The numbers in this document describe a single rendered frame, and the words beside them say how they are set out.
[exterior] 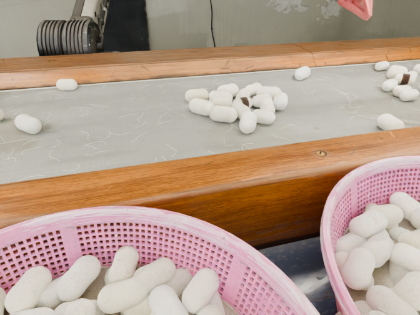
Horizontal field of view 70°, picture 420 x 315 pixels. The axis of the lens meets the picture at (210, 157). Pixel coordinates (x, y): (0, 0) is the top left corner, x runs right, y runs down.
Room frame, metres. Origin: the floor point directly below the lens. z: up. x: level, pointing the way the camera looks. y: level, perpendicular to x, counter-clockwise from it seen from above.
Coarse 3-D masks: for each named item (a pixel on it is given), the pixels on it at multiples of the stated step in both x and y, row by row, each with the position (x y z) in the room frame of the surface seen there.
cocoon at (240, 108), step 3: (234, 102) 0.39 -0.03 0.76; (237, 102) 0.39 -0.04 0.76; (240, 102) 0.39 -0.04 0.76; (231, 105) 0.39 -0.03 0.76; (234, 105) 0.38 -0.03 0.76; (237, 105) 0.38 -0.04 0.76; (240, 105) 0.38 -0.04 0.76; (243, 105) 0.38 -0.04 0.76; (234, 108) 0.38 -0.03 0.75; (237, 108) 0.37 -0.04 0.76; (240, 108) 0.37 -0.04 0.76; (243, 108) 0.37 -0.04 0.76; (246, 108) 0.37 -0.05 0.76; (249, 108) 0.37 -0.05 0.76; (237, 111) 0.37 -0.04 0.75; (240, 111) 0.37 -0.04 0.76; (243, 111) 0.37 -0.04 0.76; (237, 114) 0.37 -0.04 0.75; (240, 114) 0.37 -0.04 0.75; (240, 117) 0.37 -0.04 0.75
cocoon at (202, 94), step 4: (188, 92) 0.43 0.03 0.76; (192, 92) 0.42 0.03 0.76; (196, 92) 0.43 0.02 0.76; (200, 92) 0.43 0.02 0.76; (204, 92) 0.43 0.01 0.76; (188, 96) 0.42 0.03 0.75; (192, 96) 0.42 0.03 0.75; (196, 96) 0.42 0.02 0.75; (200, 96) 0.42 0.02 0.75; (204, 96) 0.43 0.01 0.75; (208, 96) 0.43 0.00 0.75; (188, 100) 0.42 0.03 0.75
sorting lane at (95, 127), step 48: (0, 96) 0.44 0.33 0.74; (48, 96) 0.44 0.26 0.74; (96, 96) 0.45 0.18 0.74; (144, 96) 0.45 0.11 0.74; (288, 96) 0.46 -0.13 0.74; (336, 96) 0.47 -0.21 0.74; (384, 96) 0.47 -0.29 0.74; (0, 144) 0.30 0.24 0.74; (48, 144) 0.30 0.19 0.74; (96, 144) 0.30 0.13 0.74; (144, 144) 0.30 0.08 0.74; (192, 144) 0.31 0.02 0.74; (240, 144) 0.31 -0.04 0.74
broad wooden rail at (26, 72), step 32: (0, 64) 0.52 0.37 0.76; (32, 64) 0.53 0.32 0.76; (64, 64) 0.53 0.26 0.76; (96, 64) 0.53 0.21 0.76; (128, 64) 0.54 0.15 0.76; (160, 64) 0.56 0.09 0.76; (192, 64) 0.57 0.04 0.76; (224, 64) 0.58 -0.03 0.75; (256, 64) 0.60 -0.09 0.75; (288, 64) 0.61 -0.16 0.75; (320, 64) 0.63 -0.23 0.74
